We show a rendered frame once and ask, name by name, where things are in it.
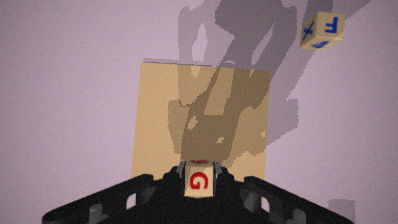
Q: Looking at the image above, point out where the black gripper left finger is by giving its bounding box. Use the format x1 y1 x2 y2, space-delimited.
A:
42 161 187 224

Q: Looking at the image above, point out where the beige letter block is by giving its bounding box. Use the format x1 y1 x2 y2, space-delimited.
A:
185 159 214 196
300 11 345 51

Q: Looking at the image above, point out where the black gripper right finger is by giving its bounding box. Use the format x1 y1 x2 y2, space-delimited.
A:
213 162 354 224

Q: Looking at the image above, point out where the tan flat mat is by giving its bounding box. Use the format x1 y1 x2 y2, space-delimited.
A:
131 62 270 182

